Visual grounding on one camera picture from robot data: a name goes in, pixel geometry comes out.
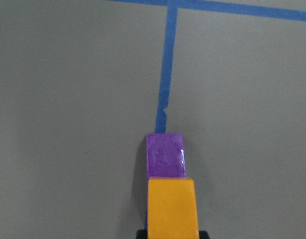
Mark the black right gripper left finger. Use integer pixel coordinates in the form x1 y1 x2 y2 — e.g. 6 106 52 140
135 229 148 239

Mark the purple trapezoid block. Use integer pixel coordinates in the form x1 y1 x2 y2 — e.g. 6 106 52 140
146 133 187 178

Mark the orange trapezoid block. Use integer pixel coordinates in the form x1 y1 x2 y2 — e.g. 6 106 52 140
147 178 200 239

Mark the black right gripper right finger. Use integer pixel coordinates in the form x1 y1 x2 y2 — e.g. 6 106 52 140
199 231 209 239

